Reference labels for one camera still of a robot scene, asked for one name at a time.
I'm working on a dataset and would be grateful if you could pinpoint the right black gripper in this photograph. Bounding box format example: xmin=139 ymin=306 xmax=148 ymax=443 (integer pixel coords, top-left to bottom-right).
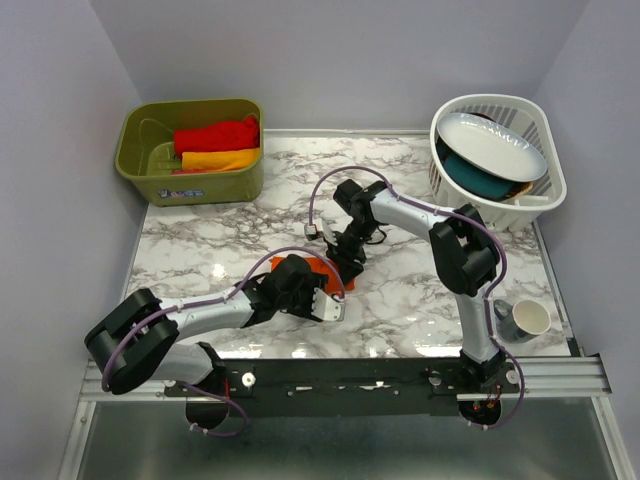
xmin=323 ymin=220 xmax=379 ymax=287

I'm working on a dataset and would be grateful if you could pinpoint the orange t shirt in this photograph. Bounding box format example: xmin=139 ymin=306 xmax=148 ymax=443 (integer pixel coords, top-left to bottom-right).
xmin=269 ymin=256 xmax=356 ymax=294

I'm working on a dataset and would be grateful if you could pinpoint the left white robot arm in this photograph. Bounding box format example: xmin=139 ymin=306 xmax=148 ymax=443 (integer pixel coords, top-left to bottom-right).
xmin=84 ymin=254 xmax=343 ymax=395

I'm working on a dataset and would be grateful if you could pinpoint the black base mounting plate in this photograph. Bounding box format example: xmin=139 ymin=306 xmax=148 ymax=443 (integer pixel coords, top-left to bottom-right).
xmin=164 ymin=356 xmax=520 ymax=426

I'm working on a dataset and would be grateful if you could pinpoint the yellow rolled t shirt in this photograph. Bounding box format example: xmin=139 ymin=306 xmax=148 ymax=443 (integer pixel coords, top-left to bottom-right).
xmin=181 ymin=148 xmax=260 ymax=172

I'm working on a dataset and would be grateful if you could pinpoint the red rolled t shirt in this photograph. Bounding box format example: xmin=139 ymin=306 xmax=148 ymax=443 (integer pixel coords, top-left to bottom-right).
xmin=173 ymin=115 xmax=261 ymax=157

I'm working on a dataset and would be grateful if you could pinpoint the teal bowl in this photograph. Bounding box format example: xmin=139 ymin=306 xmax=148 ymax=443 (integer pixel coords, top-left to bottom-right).
xmin=443 ymin=153 xmax=514 ymax=201

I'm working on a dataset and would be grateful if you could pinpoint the grey white mug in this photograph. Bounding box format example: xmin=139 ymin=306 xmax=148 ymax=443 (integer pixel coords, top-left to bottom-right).
xmin=493 ymin=299 xmax=551 ymax=343

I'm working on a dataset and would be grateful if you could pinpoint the white oval plate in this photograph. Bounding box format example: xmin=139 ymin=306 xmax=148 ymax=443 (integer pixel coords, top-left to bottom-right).
xmin=436 ymin=112 xmax=547 ymax=182

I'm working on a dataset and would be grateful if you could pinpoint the brown wooden dish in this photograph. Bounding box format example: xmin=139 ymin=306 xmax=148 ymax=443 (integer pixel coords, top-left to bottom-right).
xmin=504 ymin=182 xmax=533 ymax=201

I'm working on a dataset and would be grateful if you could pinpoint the olive green plastic bin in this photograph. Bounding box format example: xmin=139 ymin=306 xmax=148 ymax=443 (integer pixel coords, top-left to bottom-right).
xmin=115 ymin=98 xmax=264 ymax=207

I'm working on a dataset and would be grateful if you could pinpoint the white plastic basket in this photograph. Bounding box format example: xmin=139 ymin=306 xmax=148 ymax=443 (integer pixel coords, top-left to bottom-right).
xmin=429 ymin=94 xmax=567 ymax=231

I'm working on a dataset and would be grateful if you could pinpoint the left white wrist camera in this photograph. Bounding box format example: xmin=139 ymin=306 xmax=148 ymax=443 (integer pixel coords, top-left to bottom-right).
xmin=311 ymin=288 xmax=345 ymax=322

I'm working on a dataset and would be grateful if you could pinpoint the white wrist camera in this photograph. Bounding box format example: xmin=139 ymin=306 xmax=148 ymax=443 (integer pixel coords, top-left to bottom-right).
xmin=303 ymin=221 xmax=337 ymax=245
xmin=311 ymin=288 xmax=345 ymax=322

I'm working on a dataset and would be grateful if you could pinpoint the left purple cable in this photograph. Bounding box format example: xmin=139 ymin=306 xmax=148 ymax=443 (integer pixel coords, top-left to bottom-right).
xmin=100 ymin=247 xmax=347 ymax=438

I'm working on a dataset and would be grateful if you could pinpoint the purple cable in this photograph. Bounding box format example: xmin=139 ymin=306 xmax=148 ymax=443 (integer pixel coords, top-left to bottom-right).
xmin=100 ymin=247 xmax=347 ymax=438
xmin=307 ymin=166 xmax=527 ymax=431

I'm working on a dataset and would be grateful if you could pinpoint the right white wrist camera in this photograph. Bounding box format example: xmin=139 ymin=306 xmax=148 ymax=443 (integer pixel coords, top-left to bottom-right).
xmin=303 ymin=221 xmax=337 ymax=245

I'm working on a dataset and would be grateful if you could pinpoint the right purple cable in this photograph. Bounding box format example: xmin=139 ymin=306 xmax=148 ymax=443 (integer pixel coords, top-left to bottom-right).
xmin=307 ymin=166 xmax=527 ymax=431

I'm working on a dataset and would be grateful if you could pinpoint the aluminium rail frame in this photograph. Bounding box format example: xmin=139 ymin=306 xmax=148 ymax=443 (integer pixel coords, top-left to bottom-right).
xmin=60 ymin=130 xmax=633 ymax=479

